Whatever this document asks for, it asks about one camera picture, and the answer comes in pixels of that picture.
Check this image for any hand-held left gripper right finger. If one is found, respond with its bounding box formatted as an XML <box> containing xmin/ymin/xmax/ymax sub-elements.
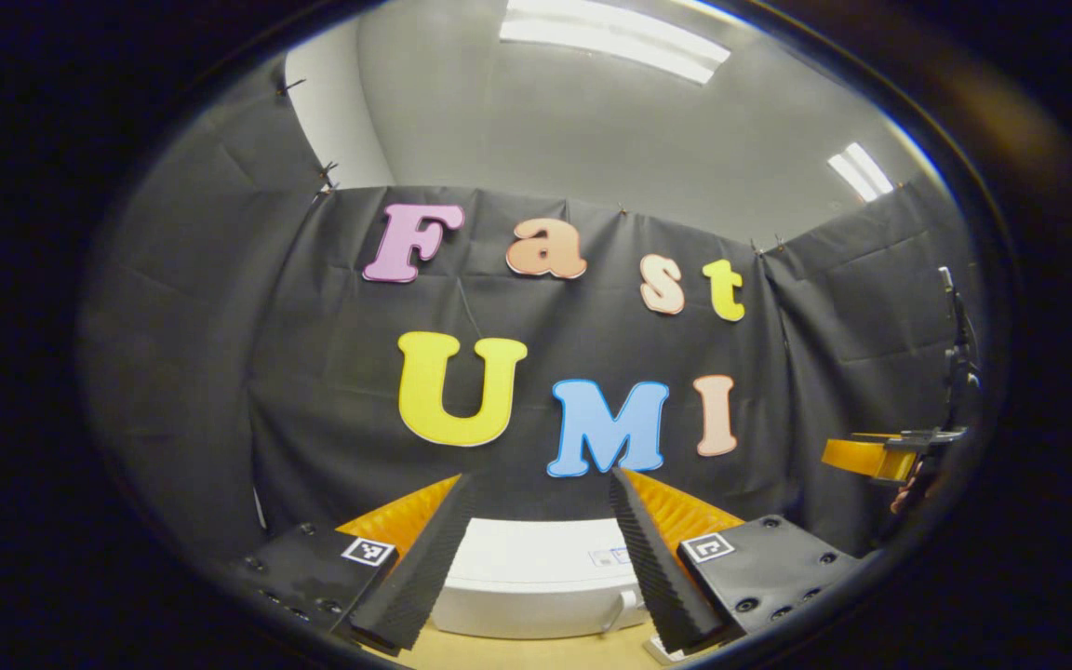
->
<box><xmin>607</xmin><ymin>467</ymin><xmax>864</xmax><ymax>655</ymax></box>

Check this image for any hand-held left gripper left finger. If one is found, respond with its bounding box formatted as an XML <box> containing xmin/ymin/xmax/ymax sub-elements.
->
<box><xmin>236</xmin><ymin>473</ymin><xmax>479</xmax><ymax>657</ymax></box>

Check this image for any white microwave oven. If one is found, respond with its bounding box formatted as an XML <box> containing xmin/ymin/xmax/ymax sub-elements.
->
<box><xmin>431</xmin><ymin>517</ymin><xmax>658</xmax><ymax>640</ymax></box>

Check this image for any black backdrop cloth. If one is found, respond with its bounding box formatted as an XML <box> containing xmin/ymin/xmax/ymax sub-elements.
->
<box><xmin>80</xmin><ymin>56</ymin><xmax>988</xmax><ymax>559</ymax></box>

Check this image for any ceiling light panel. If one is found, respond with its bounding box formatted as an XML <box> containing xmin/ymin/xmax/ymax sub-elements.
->
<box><xmin>826</xmin><ymin>141</ymin><xmax>895</xmax><ymax>204</ymax></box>
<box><xmin>499</xmin><ymin>0</ymin><xmax>732</xmax><ymax>85</ymax></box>

